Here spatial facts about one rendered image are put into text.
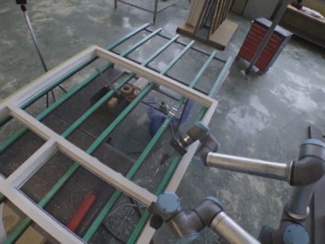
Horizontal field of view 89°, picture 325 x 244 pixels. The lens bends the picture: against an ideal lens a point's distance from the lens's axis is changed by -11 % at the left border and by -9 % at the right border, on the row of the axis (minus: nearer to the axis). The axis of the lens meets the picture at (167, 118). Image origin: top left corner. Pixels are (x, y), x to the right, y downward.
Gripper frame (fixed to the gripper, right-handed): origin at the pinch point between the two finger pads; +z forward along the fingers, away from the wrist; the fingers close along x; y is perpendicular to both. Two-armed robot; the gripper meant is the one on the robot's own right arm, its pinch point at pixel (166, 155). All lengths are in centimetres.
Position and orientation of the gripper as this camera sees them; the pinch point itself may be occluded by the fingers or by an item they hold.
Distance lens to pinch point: 127.8
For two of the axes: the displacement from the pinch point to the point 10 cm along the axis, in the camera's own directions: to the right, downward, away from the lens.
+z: -7.3, 6.4, 2.3
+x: 6.8, 7.0, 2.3
